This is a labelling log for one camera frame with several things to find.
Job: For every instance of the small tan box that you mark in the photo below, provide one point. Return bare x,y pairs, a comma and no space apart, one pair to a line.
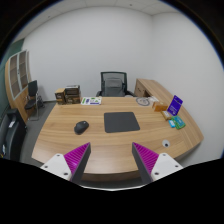
166,115

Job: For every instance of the small blue packet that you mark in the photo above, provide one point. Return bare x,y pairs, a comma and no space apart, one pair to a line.
171,123

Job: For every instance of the black computer mouse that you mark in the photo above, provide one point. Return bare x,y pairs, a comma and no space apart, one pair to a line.
81,127

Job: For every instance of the round white plate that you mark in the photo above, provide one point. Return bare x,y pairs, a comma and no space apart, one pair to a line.
142,101

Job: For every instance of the purple standing sign card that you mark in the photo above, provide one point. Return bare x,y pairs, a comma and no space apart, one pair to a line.
175,106

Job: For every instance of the brown cardboard box left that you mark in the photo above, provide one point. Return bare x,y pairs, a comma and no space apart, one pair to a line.
60,96

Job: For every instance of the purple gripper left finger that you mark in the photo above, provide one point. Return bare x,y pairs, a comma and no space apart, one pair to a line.
69,166

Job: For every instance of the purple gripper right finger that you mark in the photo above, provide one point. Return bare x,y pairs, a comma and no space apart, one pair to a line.
153,166

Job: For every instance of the white green booklet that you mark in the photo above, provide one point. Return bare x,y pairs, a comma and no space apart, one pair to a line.
91,101

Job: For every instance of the wooden office desk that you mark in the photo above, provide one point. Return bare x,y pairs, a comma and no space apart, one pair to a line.
111,156

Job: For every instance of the orange brown small box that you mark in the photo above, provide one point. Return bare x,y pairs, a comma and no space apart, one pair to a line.
159,106

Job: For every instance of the white desk cable grommet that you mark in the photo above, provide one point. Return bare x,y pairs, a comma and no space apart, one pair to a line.
166,143

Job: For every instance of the grey mesh office chair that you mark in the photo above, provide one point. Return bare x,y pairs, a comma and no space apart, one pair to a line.
114,84

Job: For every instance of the wooden side cabinet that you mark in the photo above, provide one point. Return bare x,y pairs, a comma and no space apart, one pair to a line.
146,88

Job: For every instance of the wooden bookshelf with glass doors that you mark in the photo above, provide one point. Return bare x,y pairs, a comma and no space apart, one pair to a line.
17,78

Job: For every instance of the black leather armchair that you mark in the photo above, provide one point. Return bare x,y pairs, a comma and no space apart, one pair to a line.
12,133

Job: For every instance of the green packet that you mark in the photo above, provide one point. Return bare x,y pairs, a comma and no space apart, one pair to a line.
179,123

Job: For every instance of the black visitor chair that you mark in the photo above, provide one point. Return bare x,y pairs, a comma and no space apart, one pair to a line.
33,99

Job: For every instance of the dark grey mouse pad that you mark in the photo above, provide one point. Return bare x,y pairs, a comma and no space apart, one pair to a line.
120,122

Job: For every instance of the dark printed box stack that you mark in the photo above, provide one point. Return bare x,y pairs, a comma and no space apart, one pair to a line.
72,94

